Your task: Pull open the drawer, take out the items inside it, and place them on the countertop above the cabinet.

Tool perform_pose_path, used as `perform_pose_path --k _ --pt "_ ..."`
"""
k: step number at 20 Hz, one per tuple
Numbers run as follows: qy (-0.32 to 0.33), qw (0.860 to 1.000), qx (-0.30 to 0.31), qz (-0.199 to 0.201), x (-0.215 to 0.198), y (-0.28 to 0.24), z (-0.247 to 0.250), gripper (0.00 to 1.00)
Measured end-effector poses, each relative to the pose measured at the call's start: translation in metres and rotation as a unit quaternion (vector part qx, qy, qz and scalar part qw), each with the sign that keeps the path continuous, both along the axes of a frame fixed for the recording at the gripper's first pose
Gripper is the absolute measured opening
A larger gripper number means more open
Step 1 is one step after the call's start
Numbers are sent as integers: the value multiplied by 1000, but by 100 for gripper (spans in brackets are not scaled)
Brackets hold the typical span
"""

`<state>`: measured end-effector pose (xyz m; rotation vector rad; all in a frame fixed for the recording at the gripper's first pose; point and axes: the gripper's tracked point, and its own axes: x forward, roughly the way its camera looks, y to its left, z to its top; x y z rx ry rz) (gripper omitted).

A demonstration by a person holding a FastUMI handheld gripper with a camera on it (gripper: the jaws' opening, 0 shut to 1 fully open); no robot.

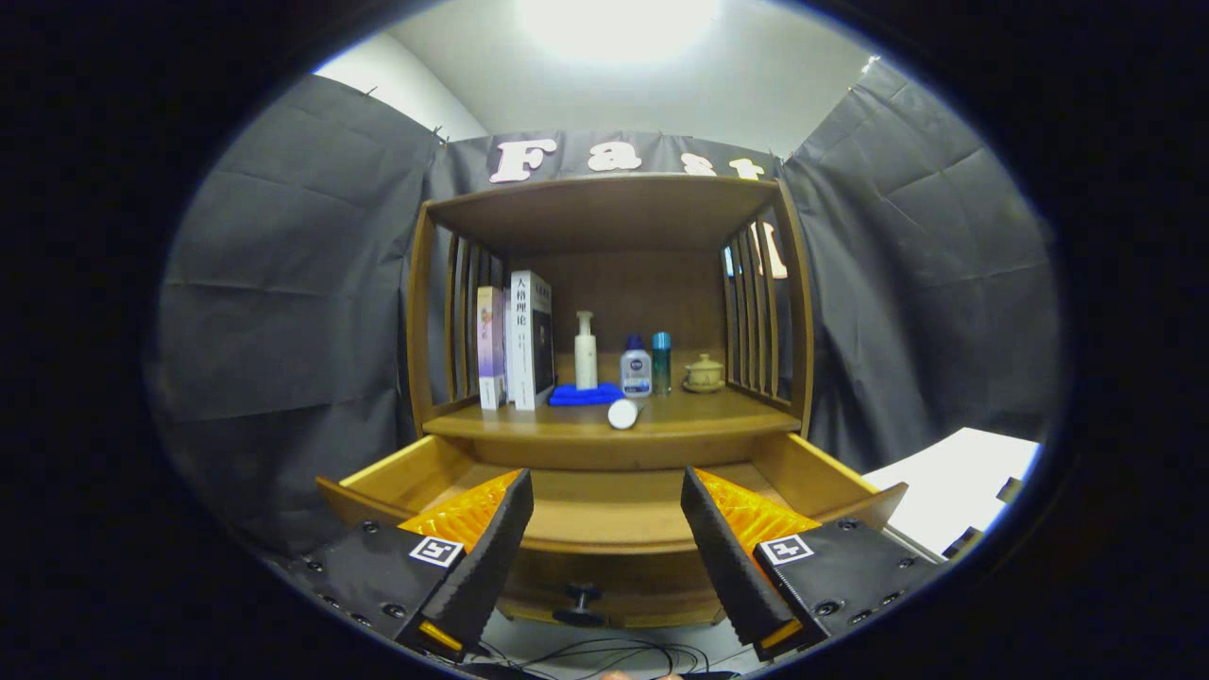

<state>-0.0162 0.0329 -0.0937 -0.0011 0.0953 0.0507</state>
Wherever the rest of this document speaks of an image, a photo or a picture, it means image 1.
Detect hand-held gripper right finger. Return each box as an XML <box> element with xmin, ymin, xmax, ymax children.
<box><xmin>680</xmin><ymin>466</ymin><xmax>950</xmax><ymax>662</ymax></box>

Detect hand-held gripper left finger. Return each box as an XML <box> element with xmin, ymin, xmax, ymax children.
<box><xmin>283</xmin><ymin>469</ymin><xmax>536</xmax><ymax>662</ymax></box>

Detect brown wooden drawer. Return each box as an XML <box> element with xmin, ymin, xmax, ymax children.
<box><xmin>315</xmin><ymin>433</ymin><xmax>910</xmax><ymax>629</ymax></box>

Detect wooden countertop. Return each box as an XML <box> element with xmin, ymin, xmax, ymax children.
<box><xmin>422</xmin><ymin>382</ymin><xmax>804</xmax><ymax>442</ymax></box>

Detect brown wooden cabinet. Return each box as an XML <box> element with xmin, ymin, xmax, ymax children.
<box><xmin>406</xmin><ymin>173</ymin><xmax>815</xmax><ymax>629</ymax></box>

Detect blue folded cloth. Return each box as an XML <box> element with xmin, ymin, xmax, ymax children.
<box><xmin>548</xmin><ymin>382</ymin><xmax>626</xmax><ymax>407</ymax></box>

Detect yellow lidded teacup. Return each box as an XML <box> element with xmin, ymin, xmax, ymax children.
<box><xmin>682</xmin><ymin>353</ymin><xmax>726</xmax><ymax>394</ymax></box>

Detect purple book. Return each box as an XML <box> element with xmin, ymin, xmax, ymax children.
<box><xmin>476</xmin><ymin>286</ymin><xmax>508</xmax><ymax>411</ymax></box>

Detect white thick book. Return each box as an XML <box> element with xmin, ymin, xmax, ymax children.
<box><xmin>505</xmin><ymin>270</ymin><xmax>556</xmax><ymax>412</ymax></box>

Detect white pump bottle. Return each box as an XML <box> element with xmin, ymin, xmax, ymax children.
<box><xmin>574</xmin><ymin>311</ymin><xmax>599</xmax><ymax>391</ymax></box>

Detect white bottle with blue cap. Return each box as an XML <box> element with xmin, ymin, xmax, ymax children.
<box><xmin>620</xmin><ymin>334</ymin><xmax>654</xmax><ymax>399</ymax></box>

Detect white flat board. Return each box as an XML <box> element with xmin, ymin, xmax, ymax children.
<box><xmin>861</xmin><ymin>427</ymin><xmax>1042</xmax><ymax>558</ymax></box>

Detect black floor cables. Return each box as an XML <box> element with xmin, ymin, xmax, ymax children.
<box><xmin>472</xmin><ymin>637</ymin><xmax>747</xmax><ymax>680</ymax></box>

